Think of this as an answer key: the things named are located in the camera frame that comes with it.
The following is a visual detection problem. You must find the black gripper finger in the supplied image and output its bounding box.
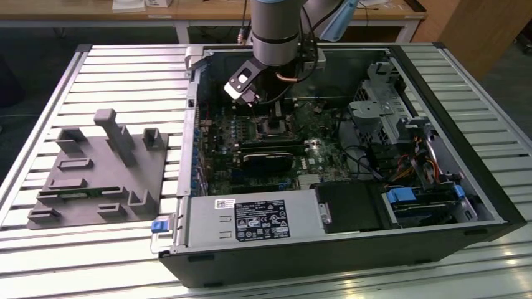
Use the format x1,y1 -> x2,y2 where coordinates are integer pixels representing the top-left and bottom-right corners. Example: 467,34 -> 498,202
271,102 -> 289,129

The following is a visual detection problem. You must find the CPU socket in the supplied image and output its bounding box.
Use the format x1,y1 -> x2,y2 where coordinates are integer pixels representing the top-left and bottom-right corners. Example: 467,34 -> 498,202
255,115 -> 299,140

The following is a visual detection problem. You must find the black RAM stick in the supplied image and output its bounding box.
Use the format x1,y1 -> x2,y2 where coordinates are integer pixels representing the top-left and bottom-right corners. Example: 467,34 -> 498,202
239,138 -> 305,146

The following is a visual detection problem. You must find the black graphics card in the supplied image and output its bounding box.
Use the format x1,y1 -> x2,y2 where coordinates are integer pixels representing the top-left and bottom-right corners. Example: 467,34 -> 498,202
241,151 -> 295,174

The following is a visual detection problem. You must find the green motherboard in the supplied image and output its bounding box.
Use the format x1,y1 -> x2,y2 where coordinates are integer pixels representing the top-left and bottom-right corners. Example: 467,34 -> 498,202
197,98 -> 355,197

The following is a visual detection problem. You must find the grey metal drive cage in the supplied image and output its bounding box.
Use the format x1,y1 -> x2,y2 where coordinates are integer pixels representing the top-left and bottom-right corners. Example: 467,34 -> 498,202
346,60 -> 439,146

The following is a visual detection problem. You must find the silver chipset heat sink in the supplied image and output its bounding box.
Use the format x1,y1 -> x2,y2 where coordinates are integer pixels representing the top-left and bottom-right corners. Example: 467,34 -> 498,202
299,174 -> 325,190

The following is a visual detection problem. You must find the black power supply label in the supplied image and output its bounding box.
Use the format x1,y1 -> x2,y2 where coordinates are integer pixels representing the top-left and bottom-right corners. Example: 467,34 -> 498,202
234,199 -> 293,244

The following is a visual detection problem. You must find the silver power supply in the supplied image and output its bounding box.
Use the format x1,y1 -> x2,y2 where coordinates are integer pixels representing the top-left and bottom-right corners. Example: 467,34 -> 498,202
185,189 -> 326,250

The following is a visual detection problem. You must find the blue disk carrier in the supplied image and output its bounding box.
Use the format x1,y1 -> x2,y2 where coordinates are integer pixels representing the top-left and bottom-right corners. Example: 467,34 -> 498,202
386,186 -> 418,207

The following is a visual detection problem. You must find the wooden desk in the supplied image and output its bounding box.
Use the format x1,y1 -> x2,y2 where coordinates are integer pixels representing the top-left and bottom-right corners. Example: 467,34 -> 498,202
0,0 -> 427,44

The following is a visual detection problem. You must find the white box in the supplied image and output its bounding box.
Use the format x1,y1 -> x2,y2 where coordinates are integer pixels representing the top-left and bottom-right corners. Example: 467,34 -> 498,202
113,0 -> 149,14

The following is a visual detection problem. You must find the blue case latch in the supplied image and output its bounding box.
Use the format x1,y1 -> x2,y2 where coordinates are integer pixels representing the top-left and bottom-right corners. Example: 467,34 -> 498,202
151,219 -> 174,234

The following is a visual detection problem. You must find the grey parts rack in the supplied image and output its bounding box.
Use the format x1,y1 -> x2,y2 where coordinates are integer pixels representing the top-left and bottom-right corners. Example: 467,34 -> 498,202
26,108 -> 171,231

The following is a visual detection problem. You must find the black PC case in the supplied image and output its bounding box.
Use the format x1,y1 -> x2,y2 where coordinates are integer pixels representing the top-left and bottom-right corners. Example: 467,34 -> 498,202
158,42 -> 527,289

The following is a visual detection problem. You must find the wooden cabinet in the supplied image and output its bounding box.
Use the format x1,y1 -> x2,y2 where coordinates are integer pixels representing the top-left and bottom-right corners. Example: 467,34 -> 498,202
414,0 -> 532,80

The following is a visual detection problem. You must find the green RAM stick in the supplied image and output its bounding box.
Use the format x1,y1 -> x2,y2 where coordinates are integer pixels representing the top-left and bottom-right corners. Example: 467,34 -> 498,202
57,190 -> 106,199

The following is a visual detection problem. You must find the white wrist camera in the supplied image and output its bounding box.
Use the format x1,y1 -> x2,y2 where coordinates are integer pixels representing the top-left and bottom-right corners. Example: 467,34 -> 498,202
223,57 -> 267,101

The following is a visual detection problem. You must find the black cable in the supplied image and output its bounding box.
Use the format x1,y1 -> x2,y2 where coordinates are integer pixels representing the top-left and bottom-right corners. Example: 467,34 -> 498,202
339,142 -> 389,182

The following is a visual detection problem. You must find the coloured wire bundle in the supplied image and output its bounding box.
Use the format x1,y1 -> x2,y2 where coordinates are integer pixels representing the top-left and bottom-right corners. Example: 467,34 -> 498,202
390,153 -> 443,185

